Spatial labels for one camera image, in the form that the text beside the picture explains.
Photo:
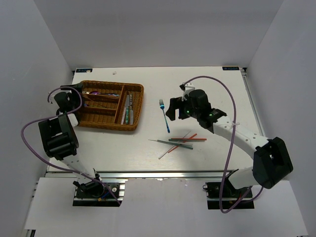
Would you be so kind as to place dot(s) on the purple bowl spoon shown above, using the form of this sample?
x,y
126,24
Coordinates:
x,y
100,93

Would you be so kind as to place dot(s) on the orange white chopstick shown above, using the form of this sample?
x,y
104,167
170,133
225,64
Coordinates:
x,y
174,147

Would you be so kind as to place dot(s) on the teal chopstick lower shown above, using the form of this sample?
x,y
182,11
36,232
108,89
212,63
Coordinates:
x,y
175,143

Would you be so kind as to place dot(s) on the right blue table sticker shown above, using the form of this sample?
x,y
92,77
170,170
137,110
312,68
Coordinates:
x,y
230,68

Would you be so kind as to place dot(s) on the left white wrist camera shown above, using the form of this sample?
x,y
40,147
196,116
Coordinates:
x,y
51,99

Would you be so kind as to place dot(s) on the left blue table sticker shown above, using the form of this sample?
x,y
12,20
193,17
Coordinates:
x,y
84,70

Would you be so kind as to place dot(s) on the knife with pink handle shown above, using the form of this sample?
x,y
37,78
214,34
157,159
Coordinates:
x,y
125,108

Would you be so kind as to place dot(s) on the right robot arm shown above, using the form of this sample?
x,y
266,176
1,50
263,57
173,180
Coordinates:
x,y
271,160

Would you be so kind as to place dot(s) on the blue table sticker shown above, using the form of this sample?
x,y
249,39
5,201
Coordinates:
x,y
230,68
84,70

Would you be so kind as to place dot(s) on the blue metal fork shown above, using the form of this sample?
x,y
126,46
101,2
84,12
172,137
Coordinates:
x,y
161,105

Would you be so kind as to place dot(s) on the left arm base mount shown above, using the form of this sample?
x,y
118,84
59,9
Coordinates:
x,y
94,194

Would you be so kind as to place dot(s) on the aluminium table rail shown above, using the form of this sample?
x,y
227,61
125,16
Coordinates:
x,y
245,79

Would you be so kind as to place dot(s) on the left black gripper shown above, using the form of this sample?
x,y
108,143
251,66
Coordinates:
x,y
74,93

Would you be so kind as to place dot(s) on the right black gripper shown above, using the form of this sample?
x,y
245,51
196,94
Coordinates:
x,y
175,103

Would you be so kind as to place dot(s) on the orange chopstick long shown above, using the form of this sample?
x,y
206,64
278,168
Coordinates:
x,y
187,139

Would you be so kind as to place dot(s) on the woven wicker cutlery basket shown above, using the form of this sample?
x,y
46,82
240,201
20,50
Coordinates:
x,y
110,105

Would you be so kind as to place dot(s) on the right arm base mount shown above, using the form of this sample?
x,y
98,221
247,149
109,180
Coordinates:
x,y
229,198

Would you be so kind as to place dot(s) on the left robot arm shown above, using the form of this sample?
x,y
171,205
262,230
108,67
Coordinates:
x,y
60,141

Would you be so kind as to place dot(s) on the knife with green handle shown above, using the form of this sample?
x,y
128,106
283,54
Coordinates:
x,y
127,112

